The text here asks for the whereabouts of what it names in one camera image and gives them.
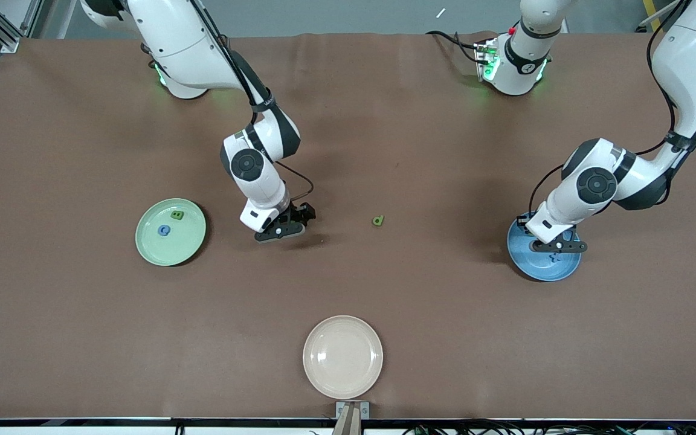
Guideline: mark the blue letter x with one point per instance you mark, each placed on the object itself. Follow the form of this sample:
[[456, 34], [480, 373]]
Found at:
[[556, 258]]

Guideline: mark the blue plate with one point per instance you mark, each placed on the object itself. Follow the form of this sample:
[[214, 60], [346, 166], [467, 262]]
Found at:
[[541, 266]]

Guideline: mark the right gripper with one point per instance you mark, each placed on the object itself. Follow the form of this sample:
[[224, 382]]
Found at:
[[297, 214]]

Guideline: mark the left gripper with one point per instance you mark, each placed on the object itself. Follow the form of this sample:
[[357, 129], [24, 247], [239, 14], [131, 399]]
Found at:
[[521, 221]]

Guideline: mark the light green plate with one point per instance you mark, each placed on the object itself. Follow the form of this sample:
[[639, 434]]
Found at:
[[170, 248]]

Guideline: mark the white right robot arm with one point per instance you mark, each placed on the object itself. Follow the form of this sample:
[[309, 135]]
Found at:
[[185, 42]]

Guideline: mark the brown table mat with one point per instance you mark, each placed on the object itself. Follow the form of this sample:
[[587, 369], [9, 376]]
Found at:
[[348, 121]]

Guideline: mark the blue letter C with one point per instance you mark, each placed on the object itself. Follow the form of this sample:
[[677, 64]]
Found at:
[[159, 231]]

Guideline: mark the base connector box green light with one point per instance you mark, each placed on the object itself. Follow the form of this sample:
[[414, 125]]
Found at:
[[486, 60]]

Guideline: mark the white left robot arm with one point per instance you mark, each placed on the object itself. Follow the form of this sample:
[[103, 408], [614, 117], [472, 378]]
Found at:
[[692, 60]]

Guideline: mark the grey metal bar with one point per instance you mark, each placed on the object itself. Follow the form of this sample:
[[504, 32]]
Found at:
[[662, 13]]

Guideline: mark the beige plate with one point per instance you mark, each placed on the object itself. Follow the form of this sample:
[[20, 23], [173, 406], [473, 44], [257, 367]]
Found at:
[[342, 356]]

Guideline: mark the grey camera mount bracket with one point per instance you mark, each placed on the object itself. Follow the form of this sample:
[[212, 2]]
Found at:
[[352, 417]]

